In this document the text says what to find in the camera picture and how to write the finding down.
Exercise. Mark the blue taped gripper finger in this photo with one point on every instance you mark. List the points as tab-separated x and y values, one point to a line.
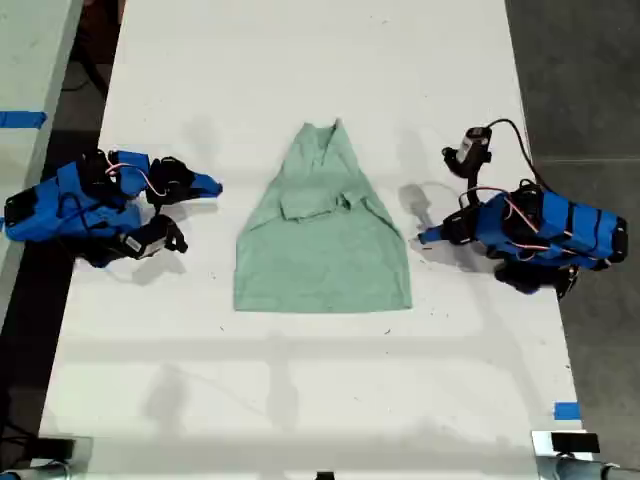
435	240
205	182
202	193
435	231

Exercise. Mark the pale green T-shirt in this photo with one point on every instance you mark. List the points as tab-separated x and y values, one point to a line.
320	260

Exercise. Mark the blue and black robot arm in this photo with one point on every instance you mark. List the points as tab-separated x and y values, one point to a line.
565	230
45	212

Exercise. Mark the long blue tape strip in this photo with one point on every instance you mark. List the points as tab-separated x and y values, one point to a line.
20	120

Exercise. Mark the white side table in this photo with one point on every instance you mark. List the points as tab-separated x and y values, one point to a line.
25	75

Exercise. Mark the short blue tape strip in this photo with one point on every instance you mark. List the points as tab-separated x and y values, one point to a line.
567	411

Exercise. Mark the small black box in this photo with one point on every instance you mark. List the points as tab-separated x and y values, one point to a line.
55	447
575	443

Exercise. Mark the grey metal tube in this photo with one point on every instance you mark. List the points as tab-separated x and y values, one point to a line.
35	471
595	471

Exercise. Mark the black camera stalk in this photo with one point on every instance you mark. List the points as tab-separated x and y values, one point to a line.
473	187

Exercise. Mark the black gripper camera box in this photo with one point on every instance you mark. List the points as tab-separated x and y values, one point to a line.
150	240
470	147

